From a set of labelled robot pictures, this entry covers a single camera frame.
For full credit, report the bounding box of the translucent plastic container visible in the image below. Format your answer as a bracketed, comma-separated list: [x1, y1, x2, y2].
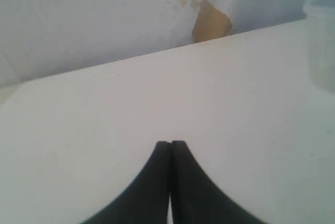
[303, 0, 334, 93]

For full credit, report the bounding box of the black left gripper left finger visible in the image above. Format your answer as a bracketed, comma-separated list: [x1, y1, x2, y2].
[84, 141, 172, 224]

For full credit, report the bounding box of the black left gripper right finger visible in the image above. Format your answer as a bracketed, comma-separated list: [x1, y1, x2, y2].
[170, 141, 258, 223]

